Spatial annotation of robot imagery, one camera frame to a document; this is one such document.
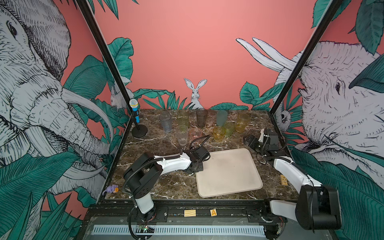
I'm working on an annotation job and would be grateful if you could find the left black frame post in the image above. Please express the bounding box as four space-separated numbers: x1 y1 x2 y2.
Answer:
74 0 135 106

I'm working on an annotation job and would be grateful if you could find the clear faceted glass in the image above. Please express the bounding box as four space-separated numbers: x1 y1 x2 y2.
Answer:
176 125 189 146

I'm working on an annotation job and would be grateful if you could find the frosted teal textured glass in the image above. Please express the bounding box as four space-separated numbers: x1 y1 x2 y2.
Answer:
217 110 228 127

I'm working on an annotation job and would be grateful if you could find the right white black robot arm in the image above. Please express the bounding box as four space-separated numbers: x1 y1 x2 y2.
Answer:
243 129 342 231

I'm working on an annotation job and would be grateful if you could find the wooden block on rail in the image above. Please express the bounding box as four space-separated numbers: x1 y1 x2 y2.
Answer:
184 209 197 217

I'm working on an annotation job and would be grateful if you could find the tall yellow glass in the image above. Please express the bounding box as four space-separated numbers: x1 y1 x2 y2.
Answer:
235 113 250 133

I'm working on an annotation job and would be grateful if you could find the light green tall glass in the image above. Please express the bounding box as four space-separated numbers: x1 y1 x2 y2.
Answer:
177 110 190 128

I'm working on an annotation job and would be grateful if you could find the purple toy figure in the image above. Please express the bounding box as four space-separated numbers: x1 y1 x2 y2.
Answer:
102 185 119 196

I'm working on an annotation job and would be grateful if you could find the blue tall plastic glass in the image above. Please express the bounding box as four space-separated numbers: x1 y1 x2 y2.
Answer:
159 111 173 134

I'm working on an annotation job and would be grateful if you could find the beige plastic tray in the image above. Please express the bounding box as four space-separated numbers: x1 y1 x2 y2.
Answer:
196 148 263 198

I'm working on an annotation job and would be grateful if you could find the microphone on black stand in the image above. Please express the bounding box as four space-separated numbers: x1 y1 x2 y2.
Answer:
129 99 148 139

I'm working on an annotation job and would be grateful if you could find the white ventilated strip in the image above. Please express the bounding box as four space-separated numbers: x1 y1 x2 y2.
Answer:
91 225 265 237

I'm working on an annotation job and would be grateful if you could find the pink short glass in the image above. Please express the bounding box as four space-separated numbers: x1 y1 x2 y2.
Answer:
189 128 204 143

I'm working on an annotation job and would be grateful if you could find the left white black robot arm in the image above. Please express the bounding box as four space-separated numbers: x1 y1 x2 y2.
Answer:
123 146 211 215

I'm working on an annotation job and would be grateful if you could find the black front rail base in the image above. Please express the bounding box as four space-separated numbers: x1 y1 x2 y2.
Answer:
77 200 337 240

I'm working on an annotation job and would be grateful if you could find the small wooden block on table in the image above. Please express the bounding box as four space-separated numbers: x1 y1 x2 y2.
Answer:
280 175 288 186

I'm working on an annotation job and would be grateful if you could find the right black frame post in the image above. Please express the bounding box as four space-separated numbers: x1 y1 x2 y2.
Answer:
269 0 343 116

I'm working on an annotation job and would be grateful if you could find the black frame post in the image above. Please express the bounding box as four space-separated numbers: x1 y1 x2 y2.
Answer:
269 0 343 116
74 0 135 106

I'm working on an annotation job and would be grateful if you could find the orange letter A tag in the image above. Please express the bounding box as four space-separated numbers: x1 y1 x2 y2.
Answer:
210 209 218 217

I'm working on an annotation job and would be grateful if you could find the short yellow glass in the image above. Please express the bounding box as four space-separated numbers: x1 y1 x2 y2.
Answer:
213 126 226 142

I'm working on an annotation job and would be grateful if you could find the dark grey tall glass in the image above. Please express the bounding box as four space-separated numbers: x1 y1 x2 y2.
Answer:
196 108 208 128

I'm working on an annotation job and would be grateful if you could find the short green glass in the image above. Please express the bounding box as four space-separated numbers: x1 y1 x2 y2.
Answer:
223 122 236 138

